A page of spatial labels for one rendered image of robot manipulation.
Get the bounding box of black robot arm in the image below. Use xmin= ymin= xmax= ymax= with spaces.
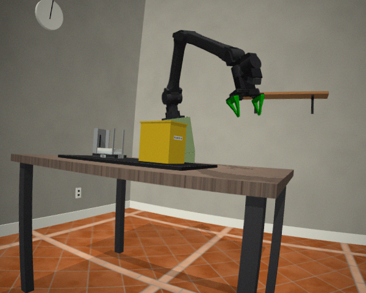
xmin=162 ymin=30 xmax=262 ymax=120

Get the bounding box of yellow open-top bin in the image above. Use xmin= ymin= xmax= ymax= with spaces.
xmin=138 ymin=120 xmax=188 ymax=164

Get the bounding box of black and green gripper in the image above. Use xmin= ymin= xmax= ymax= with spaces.
xmin=226 ymin=87 xmax=265 ymax=117

